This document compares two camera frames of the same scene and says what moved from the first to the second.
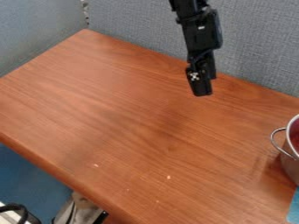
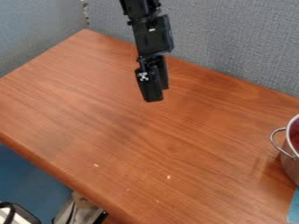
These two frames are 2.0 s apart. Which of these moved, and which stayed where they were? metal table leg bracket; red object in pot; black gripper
Moved: black gripper
Stayed: metal table leg bracket; red object in pot
